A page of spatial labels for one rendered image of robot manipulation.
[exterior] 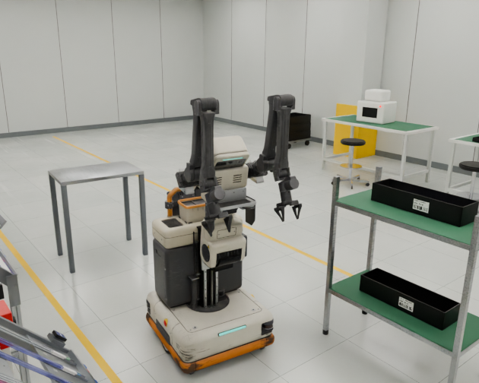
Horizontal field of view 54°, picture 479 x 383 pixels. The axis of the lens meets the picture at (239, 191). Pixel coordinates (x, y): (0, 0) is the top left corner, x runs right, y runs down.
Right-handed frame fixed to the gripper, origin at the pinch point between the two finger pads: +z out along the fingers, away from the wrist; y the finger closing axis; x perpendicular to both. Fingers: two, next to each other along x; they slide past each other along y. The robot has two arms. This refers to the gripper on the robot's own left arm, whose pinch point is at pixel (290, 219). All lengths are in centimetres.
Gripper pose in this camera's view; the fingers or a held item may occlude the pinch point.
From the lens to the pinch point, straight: 250.2
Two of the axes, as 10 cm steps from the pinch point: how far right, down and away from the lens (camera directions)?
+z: 1.8, 9.8, -1.0
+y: 8.4, -1.0, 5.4
